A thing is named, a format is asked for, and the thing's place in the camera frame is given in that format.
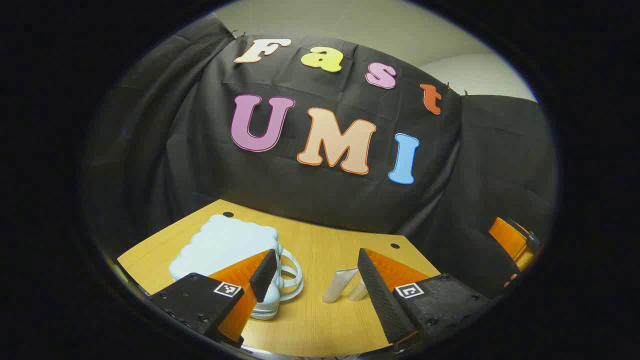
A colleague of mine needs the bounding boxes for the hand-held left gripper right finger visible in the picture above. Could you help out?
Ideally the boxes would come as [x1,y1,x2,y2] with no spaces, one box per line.
[357,247,496,351]

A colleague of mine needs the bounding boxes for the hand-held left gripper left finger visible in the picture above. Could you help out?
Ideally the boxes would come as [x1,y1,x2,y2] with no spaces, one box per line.
[148,248,279,349]

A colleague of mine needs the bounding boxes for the white pump bottle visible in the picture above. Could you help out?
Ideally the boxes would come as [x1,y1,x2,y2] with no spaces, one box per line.
[348,277,370,302]

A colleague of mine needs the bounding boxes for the white squeeze tube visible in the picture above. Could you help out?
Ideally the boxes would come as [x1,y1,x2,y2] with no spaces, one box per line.
[322,267,360,304]

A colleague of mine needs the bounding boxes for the light blue suitcase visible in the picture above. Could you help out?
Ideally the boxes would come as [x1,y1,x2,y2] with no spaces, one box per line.
[168,214,304,321]

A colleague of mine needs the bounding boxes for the black backdrop cloth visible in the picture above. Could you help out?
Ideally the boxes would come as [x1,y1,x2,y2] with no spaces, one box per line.
[82,15,558,301]

